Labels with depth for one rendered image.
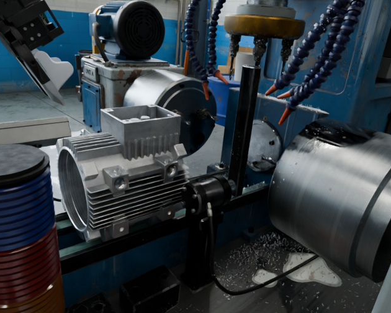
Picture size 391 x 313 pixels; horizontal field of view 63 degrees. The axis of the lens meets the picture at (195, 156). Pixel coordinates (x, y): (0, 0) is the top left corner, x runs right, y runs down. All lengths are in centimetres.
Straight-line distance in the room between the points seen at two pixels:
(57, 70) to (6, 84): 569
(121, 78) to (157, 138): 51
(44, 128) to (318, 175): 58
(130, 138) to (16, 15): 24
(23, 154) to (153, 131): 37
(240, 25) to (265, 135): 30
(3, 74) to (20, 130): 545
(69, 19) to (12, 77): 141
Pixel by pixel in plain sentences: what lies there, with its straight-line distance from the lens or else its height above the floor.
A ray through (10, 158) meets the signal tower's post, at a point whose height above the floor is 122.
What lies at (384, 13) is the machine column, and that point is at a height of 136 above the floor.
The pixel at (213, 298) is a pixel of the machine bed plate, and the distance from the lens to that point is 71.
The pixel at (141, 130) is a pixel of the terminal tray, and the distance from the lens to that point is 58.
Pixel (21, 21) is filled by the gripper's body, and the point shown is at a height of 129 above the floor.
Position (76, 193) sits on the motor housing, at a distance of 70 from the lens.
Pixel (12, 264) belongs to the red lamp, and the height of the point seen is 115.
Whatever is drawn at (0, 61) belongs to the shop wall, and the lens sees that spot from 620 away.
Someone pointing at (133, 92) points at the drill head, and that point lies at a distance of 101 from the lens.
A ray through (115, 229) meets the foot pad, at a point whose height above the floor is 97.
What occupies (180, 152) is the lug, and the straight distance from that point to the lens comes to 61.
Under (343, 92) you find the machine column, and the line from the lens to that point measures 89.
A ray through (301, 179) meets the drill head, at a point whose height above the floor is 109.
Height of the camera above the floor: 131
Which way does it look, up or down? 23 degrees down
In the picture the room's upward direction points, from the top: 5 degrees clockwise
